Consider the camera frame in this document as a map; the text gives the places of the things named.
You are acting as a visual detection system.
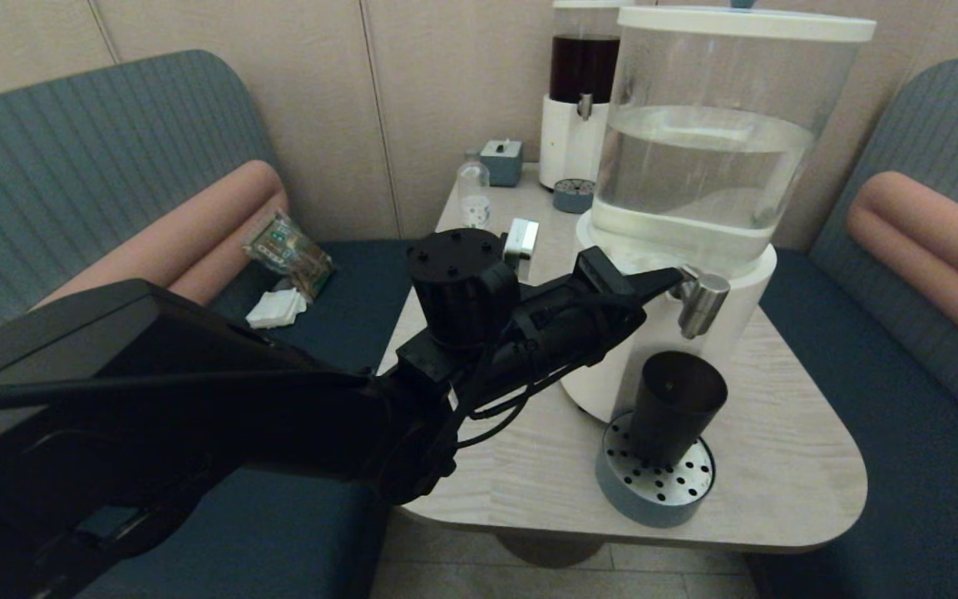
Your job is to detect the silver water dispenser tap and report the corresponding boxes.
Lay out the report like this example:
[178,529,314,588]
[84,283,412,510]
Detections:
[677,270,732,340]

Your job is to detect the black plastic cup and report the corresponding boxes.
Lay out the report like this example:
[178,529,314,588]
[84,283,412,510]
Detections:
[629,350,729,468]

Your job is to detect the small blue drip tray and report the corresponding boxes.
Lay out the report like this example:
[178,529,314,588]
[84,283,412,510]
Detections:
[552,177,598,215]

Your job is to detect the large clear water dispenser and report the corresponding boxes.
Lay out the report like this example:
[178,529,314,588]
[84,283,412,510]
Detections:
[562,0,877,425]

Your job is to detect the small dark drink dispenser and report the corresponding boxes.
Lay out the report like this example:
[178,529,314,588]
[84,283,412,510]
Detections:
[539,0,636,192]

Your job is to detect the small blue tissue box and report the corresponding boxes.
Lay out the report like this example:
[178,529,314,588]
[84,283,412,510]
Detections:
[480,138,525,187]

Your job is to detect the clear plastic bottle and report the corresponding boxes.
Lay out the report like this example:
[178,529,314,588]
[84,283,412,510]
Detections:
[457,158,492,230]

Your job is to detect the round grey drip tray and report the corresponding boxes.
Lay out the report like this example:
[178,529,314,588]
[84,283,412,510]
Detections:
[595,412,717,528]

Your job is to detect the dark blue bench seat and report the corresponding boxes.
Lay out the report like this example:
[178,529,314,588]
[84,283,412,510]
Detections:
[745,250,958,599]
[72,241,430,599]

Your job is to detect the white water dispenser lid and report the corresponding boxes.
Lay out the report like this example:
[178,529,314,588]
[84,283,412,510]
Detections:
[617,0,877,42]

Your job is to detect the crinkled snack packet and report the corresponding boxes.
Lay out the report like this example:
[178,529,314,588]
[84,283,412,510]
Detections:
[244,209,335,300]

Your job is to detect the white folded napkins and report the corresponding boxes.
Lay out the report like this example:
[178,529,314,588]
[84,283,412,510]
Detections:
[246,288,308,329]

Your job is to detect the teal ribbed bench backrest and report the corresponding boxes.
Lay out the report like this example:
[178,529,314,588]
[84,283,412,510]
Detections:
[807,58,958,454]
[0,48,284,350]

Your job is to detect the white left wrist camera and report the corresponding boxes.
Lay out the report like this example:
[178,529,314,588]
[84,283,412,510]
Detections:
[502,218,541,263]

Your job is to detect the dark table pedestal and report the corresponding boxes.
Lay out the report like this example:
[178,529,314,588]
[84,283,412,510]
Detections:
[491,530,609,569]

